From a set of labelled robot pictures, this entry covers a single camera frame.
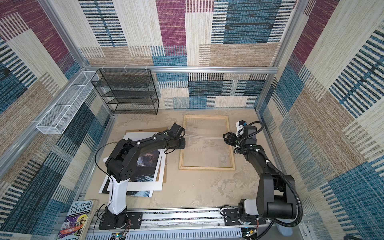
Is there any white bordered dark photo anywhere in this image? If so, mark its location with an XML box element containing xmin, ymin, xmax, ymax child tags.
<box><xmin>97</xmin><ymin>143</ymin><xmax>164</xmax><ymax>198</ymax></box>

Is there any black wire mesh shelf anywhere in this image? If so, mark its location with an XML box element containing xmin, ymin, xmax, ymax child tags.
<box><xmin>91</xmin><ymin>69</ymin><xmax>160</xmax><ymax>115</ymax></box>

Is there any aluminium front rail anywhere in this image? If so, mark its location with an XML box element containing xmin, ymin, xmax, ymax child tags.
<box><xmin>86</xmin><ymin>207</ymin><xmax>316</xmax><ymax>240</ymax></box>

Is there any grey blue padded object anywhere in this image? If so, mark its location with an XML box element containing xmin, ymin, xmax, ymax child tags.
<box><xmin>277</xmin><ymin>225</ymin><xmax>293</xmax><ymax>237</ymax></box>

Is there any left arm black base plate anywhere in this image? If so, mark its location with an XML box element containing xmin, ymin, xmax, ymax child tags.
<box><xmin>98</xmin><ymin>211</ymin><xmax>143</xmax><ymax>230</ymax></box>

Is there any colourful treehouse book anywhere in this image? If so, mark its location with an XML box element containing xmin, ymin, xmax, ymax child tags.
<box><xmin>56</xmin><ymin>200</ymin><xmax>94</xmax><ymax>240</ymax></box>

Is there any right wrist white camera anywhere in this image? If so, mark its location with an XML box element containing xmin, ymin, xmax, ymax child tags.
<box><xmin>236</xmin><ymin>120</ymin><xmax>247</xmax><ymax>137</ymax></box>

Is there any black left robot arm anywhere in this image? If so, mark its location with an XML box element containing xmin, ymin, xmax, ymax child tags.
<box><xmin>102</xmin><ymin>123</ymin><xmax>186</xmax><ymax>229</ymax></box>

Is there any brown cardboard backing board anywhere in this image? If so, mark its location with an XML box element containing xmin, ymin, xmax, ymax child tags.
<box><xmin>124</xmin><ymin>127</ymin><xmax>167</xmax><ymax>184</ymax></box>

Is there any light wooden picture frame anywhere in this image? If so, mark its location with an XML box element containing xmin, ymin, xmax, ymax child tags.
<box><xmin>178</xmin><ymin>114</ymin><xmax>237</xmax><ymax>172</ymax></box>

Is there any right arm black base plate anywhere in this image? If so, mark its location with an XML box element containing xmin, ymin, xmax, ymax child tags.
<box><xmin>220</xmin><ymin>208</ymin><xmax>267</xmax><ymax>226</ymax></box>

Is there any black corrugated cable hose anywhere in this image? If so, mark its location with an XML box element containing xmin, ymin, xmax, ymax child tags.
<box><xmin>236</xmin><ymin>120</ymin><xmax>304</xmax><ymax>240</ymax></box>

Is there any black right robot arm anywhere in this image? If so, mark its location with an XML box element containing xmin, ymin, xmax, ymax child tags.
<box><xmin>223</xmin><ymin>121</ymin><xmax>304</xmax><ymax>228</ymax></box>

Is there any white photo mat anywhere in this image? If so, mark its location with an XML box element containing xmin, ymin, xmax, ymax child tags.
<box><xmin>99</xmin><ymin>132</ymin><xmax>166</xmax><ymax>194</ymax></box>

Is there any white wire mesh basket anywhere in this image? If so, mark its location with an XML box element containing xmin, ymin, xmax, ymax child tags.
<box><xmin>36</xmin><ymin>71</ymin><xmax>96</xmax><ymax>135</ymax></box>

